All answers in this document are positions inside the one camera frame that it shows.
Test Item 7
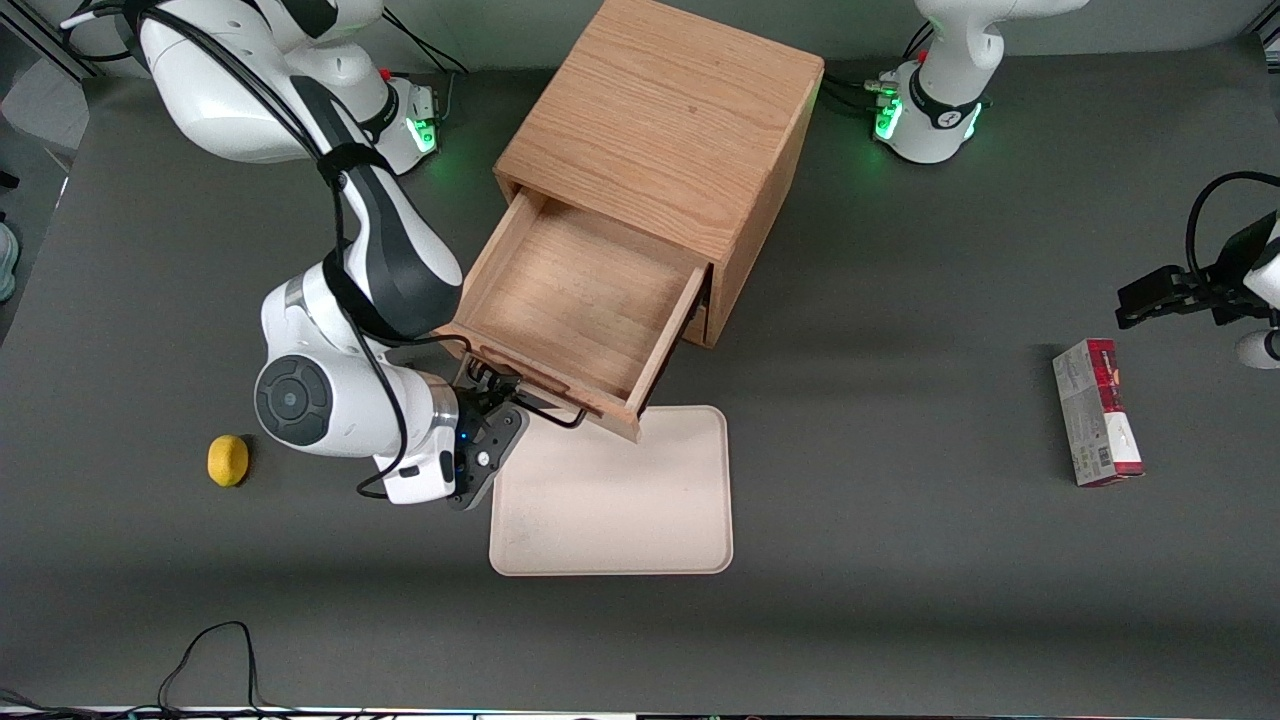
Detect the black base cable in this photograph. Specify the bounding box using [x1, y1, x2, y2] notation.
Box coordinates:
[818, 72, 901, 119]
[383, 8, 471, 123]

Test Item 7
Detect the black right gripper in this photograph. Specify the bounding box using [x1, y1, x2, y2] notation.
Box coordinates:
[446, 360, 530, 512]

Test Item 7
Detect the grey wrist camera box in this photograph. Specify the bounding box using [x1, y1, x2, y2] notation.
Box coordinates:
[374, 448, 457, 506]
[1234, 330, 1280, 371]

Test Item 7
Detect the cream plastic tray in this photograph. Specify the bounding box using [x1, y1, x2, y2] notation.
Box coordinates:
[488, 404, 734, 578]

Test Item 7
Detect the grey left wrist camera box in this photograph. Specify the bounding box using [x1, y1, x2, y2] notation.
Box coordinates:
[1234, 330, 1280, 371]

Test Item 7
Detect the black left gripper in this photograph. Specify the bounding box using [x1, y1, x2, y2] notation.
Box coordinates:
[1116, 264, 1247, 330]

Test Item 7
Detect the wooden drawer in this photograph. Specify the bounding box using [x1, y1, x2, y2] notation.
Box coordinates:
[435, 188, 713, 443]

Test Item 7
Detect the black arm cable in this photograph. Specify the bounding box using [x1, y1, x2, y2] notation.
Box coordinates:
[1184, 170, 1280, 293]
[58, 0, 473, 501]

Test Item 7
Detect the black floor cable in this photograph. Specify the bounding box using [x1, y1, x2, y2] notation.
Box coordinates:
[0, 620, 386, 720]

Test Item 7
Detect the yellow lemon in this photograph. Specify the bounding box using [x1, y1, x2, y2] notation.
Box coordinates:
[207, 434, 250, 488]

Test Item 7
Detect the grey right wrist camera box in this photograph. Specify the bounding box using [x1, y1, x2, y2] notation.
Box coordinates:
[374, 448, 457, 506]

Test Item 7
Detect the aluminium frame rail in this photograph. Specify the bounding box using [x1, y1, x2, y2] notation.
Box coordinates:
[0, 0, 93, 83]

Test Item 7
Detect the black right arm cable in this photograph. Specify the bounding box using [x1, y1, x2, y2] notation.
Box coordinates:
[58, 0, 473, 501]

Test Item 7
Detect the black metal drawer handle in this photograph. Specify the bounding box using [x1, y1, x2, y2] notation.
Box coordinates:
[462, 350, 589, 429]

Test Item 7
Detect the red plaid cardboard box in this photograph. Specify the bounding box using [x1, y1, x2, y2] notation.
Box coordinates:
[1052, 338, 1146, 488]

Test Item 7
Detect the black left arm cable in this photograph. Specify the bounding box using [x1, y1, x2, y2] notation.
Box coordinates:
[1184, 170, 1280, 293]

